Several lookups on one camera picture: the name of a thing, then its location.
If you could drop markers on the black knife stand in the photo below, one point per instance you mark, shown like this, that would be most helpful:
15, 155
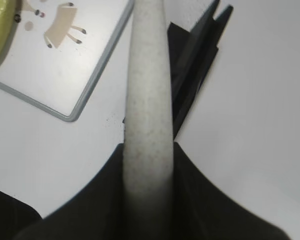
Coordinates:
191, 55

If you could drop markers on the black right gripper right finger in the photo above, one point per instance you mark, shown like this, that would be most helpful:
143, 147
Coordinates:
203, 212

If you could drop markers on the white deer print cutting board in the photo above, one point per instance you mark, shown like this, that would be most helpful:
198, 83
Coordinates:
58, 49

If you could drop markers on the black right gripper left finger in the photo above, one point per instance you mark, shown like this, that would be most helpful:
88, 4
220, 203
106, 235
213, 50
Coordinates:
94, 213

